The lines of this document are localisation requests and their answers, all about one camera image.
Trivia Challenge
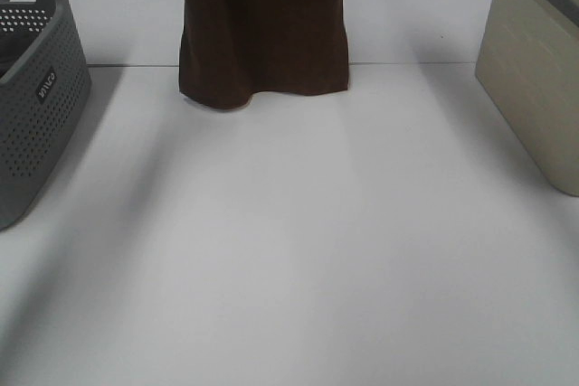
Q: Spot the beige plastic storage bin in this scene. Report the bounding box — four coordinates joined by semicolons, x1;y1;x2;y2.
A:
475;0;578;196

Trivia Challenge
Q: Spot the grey perforated plastic basket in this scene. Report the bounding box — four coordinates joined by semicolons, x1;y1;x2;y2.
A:
1;0;91;228

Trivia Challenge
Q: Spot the brown towel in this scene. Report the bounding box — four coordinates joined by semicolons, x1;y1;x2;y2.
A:
178;0;349;110

